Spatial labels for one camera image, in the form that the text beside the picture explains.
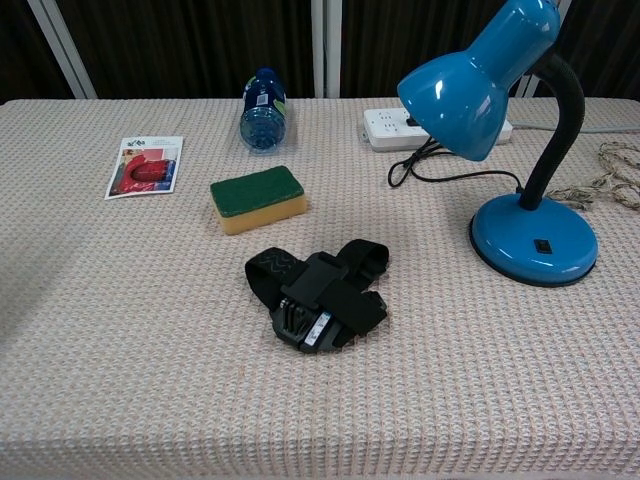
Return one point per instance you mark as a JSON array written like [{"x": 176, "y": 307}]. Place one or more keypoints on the black curtain panel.
[
  {"x": 610, "y": 45},
  {"x": 380, "y": 45},
  {"x": 175, "y": 50},
  {"x": 20, "y": 50}
]

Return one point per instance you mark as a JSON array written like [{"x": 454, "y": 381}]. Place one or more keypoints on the blue plastic water bottle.
[{"x": 262, "y": 125}]

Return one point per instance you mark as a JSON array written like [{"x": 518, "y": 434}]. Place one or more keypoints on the blue desk lamp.
[{"x": 530, "y": 240}]

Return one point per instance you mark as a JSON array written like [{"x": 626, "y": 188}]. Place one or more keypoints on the white red printed card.
[{"x": 145, "y": 170}]

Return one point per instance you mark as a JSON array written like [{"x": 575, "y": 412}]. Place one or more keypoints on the green yellow sponge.
[{"x": 255, "y": 192}]

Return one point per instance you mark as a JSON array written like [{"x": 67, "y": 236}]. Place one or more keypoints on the white power strip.
[{"x": 385, "y": 127}]

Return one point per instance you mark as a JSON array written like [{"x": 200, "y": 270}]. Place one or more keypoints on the beige woven tablecloth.
[{"x": 150, "y": 350}]

